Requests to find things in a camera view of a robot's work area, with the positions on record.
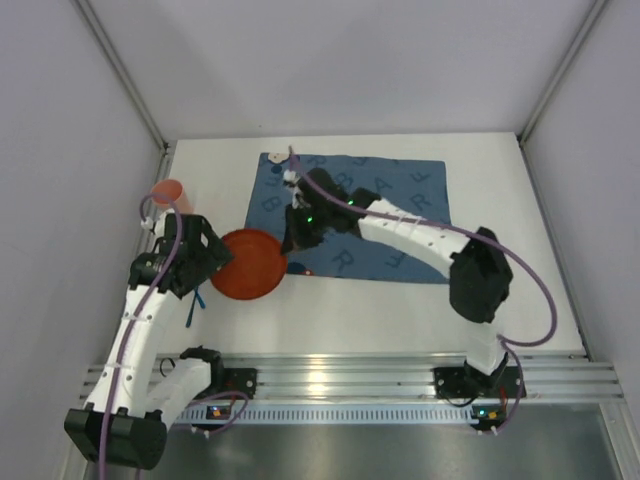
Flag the red round plate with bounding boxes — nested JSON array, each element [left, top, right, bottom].
[[211, 228, 287, 300]]

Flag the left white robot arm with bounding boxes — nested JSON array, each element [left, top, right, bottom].
[[64, 212, 233, 470]]

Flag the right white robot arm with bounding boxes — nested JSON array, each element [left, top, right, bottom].
[[281, 168, 513, 398]]

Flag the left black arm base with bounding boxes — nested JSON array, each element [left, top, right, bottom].
[[214, 367, 258, 399]]

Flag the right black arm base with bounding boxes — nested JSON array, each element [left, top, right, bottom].
[[433, 366, 524, 400]]

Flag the blue plastic fork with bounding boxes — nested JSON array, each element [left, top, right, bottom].
[[194, 288, 206, 309]]

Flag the blue plastic spoon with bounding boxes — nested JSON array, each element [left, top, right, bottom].
[[185, 292, 199, 329]]

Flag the pink plastic cup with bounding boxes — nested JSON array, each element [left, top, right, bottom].
[[151, 179, 194, 214]]

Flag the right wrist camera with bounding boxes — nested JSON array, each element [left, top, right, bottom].
[[283, 170, 305, 209]]

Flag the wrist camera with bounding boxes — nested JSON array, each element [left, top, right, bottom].
[[283, 170, 305, 209], [140, 212, 167, 237]]

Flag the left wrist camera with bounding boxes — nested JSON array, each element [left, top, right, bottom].
[[140, 212, 167, 237]]

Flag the left aluminium frame post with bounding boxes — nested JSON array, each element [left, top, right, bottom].
[[70, 0, 169, 154]]

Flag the aluminium frame post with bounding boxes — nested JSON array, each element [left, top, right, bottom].
[[70, 0, 169, 154], [517, 0, 614, 146]]

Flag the perforated cable tray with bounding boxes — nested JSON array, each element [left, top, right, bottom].
[[174, 401, 506, 426]]

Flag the right aluminium frame post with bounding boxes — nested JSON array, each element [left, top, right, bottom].
[[517, 0, 614, 146]]

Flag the aluminium mounting rail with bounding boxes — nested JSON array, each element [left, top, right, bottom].
[[82, 351, 624, 401]]

